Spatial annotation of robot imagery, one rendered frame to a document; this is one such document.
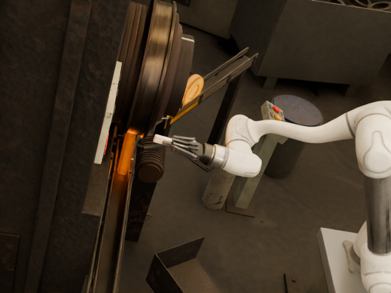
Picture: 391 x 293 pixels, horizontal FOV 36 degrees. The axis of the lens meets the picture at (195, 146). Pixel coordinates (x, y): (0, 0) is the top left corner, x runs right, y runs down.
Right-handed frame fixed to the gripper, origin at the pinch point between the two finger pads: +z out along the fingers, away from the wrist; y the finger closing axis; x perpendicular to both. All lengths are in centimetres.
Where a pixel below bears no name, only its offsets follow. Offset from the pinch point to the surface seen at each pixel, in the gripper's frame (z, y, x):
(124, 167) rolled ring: 13.2, -20.4, -1.2
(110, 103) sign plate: 29, -54, 47
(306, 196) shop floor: -109, 74, -65
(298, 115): -86, 91, -24
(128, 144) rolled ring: 14.5, -16.8, 6.4
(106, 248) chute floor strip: 14, -49, -13
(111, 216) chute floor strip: 13.6, -35.7, -11.7
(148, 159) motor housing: -0.6, 13.2, -21.8
